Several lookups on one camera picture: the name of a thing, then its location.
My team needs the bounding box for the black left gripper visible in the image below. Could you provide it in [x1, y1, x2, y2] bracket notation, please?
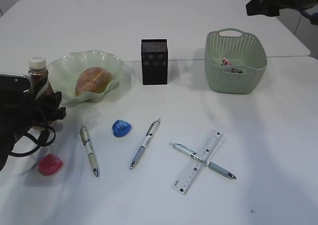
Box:
[0, 89, 67, 171]

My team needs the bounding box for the brown coffee drink bottle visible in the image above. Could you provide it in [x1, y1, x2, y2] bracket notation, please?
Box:
[28, 56, 54, 110]

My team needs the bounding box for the sugared bread bun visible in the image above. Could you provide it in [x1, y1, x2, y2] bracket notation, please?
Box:
[75, 67, 112, 96]

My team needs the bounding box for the pink paper ball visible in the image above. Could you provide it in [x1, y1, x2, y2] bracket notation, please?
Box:
[221, 58, 231, 67]

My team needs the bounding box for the grey paper ball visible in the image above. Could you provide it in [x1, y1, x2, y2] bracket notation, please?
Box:
[231, 68, 243, 74]

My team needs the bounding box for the beige retractable pen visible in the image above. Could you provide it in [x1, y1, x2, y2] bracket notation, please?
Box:
[79, 124, 100, 177]

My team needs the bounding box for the green wavy glass plate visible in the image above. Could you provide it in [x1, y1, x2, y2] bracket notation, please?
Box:
[47, 50, 124, 107]

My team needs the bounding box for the green plastic woven basket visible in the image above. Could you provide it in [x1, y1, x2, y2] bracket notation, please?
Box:
[205, 28, 267, 94]

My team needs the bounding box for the grey grip middle pen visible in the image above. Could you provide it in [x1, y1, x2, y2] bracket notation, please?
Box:
[130, 118, 161, 169]

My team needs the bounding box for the grey grip pen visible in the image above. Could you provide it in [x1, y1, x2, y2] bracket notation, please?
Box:
[169, 142, 237, 179]
[130, 118, 161, 169]

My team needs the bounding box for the grey grip right pen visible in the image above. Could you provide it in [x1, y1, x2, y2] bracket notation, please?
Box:
[169, 142, 237, 179]

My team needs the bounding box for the clear plastic ruler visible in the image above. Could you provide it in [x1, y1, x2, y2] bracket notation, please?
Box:
[172, 129, 224, 195]

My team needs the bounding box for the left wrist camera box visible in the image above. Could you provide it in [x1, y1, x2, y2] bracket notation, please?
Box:
[0, 73, 31, 92]

